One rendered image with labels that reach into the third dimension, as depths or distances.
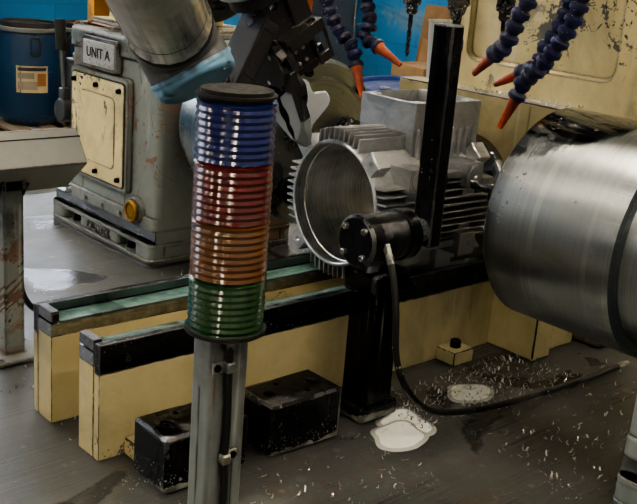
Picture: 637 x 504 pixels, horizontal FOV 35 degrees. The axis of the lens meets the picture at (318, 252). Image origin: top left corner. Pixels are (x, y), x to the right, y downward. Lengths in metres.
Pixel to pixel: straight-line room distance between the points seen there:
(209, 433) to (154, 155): 0.86
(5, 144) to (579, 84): 0.77
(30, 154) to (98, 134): 0.50
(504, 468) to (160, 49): 0.57
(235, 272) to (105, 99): 0.98
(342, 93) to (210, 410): 0.80
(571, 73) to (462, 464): 0.62
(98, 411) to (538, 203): 0.50
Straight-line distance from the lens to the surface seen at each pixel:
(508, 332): 1.43
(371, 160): 1.20
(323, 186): 1.34
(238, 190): 0.73
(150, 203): 1.64
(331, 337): 1.22
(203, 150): 0.74
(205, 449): 0.82
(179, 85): 1.04
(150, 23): 0.93
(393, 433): 1.16
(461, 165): 1.28
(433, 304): 1.34
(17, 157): 1.23
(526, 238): 1.10
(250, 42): 1.18
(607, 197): 1.05
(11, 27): 6.38
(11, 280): 1.29
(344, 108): 1.53
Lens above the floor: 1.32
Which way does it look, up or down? 17 degrees down
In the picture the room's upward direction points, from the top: 5 degrees clockwise
